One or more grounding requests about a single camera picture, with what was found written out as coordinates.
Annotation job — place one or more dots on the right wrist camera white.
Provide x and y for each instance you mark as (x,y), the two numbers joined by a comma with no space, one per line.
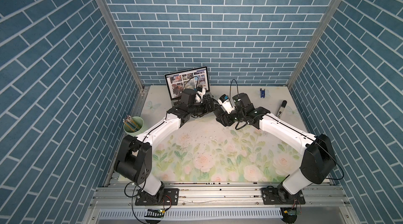
(225,102)

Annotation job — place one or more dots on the green pencil cup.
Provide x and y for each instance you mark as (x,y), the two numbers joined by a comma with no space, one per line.
(138,120)

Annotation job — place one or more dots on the aluminium rail frame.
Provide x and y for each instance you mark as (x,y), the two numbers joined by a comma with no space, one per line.
(221,203)

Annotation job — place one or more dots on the green circuit board left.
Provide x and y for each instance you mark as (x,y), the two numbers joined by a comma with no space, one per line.
(154,213)

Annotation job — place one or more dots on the green circuit board right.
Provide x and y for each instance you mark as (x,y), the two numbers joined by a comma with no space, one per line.
(290,212)

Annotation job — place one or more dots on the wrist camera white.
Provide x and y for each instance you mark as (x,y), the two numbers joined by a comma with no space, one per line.
(200,92)
(225,102)

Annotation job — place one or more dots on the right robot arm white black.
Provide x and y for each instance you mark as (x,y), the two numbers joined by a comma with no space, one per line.
(318,156)

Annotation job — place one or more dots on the green circuit board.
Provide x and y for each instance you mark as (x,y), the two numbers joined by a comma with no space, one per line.
(154,213)
(290,212)

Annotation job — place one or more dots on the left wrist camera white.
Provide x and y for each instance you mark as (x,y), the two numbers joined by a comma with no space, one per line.
(200,92)

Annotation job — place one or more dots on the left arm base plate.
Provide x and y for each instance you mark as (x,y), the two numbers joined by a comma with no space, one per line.
(164,197)

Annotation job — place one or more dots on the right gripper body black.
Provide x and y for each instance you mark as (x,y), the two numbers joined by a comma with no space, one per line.
(230,119)

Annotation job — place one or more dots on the floral table mat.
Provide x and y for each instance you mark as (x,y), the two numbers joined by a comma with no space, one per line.
(205,151)

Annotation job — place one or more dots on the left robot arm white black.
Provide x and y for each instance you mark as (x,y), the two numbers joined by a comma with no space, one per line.
(134,157)

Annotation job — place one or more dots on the blue binder clip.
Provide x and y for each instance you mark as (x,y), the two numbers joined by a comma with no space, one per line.
(262,93)

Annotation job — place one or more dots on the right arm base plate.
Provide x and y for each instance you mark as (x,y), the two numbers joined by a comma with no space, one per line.
(272,196)

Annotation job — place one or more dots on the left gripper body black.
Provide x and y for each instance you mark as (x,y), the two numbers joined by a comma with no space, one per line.
(200,109)

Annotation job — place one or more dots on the silver laptop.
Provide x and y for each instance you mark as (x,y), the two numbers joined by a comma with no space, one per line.
(177,82)

